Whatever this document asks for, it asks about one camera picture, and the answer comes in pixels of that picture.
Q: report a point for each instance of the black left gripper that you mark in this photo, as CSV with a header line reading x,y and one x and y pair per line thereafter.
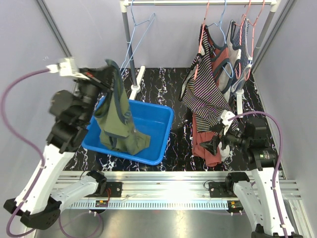
x,y
103,78

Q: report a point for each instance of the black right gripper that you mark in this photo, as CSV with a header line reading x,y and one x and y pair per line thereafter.
x,y
212,145

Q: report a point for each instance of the black white striped tank top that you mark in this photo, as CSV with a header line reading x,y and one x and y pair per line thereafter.
x,y
187,96

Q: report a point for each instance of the green graphic tank top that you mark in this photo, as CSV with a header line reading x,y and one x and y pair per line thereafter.
x,y
114,117

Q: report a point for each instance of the light blue wire hanger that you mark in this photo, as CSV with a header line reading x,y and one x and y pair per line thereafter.
x,y
132,42

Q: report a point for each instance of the pink wire hanger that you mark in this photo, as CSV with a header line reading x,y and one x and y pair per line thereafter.
x,y
201,39

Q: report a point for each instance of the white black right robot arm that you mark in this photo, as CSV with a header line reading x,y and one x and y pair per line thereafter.
x,y
265,208

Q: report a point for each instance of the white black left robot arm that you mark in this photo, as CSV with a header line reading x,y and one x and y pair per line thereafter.
x,y
37,205

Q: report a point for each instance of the navy striped tank top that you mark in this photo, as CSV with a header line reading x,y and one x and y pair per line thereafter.
x,y
245,60

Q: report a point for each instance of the red graphic tank top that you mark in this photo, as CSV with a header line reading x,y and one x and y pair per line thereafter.
x,y
212,101

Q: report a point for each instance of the white navy trimmed tank top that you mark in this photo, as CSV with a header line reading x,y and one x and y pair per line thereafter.
x,y
234,56

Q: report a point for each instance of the blue hanger under red top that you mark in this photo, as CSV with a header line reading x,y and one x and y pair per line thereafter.
x,y
219,25

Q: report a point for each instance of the pink hanger at right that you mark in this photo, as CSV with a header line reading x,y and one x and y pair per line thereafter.
x,y
253,23

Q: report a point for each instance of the blue plastic bin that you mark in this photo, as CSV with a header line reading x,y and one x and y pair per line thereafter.
x,y
150,119

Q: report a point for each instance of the grey clothes rack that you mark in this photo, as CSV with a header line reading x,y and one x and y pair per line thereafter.
x,y
172,40

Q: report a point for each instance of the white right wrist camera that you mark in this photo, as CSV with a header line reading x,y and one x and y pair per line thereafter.
x,y
225,119

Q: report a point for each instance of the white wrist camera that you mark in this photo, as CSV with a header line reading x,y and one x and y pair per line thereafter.
x,y
225,119
65,67

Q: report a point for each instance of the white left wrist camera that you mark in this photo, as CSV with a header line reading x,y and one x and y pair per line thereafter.
x,y
65,67

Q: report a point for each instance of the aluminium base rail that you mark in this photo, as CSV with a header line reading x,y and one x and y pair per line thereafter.
x,y
160,191

